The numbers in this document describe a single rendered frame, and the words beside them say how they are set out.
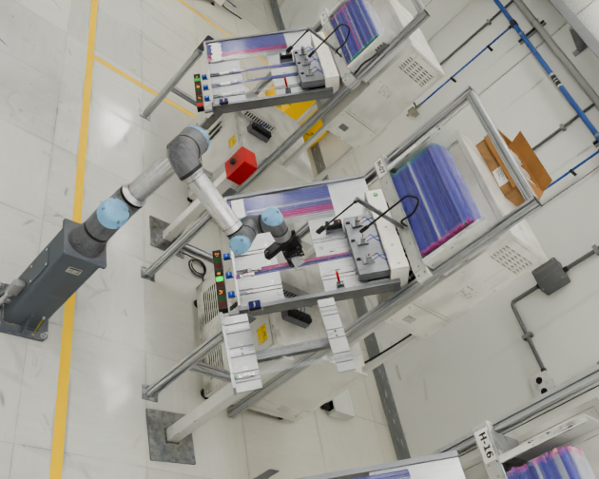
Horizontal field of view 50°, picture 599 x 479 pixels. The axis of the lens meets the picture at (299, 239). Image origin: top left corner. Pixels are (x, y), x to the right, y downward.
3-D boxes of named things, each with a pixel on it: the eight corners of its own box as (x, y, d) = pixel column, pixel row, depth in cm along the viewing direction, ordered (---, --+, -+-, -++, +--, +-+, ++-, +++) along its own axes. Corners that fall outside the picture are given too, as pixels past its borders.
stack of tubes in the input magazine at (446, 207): (421, 255, 272) (472, 218, 259) (390, 174, 305) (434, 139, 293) (438, 265, 279) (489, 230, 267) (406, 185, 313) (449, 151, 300)
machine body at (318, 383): (196, 402, 326) (277, 342, 297) (188, 293, 371) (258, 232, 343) (288, 426, 364) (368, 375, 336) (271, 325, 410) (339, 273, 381)
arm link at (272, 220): (260, 206, 250) (280, 203, 248) (269, 223, 258) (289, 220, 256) (257, 222, 245) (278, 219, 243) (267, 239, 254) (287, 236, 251)
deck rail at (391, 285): (241, 318, 278) (239, 311, 273) (240, 315, 279) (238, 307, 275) (400, 290, 282) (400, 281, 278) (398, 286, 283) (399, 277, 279)
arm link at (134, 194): (94, 209, 256) (183, 128, 232) (111, 194, 269) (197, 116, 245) (116, 231, 259) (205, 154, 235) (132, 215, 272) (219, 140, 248)
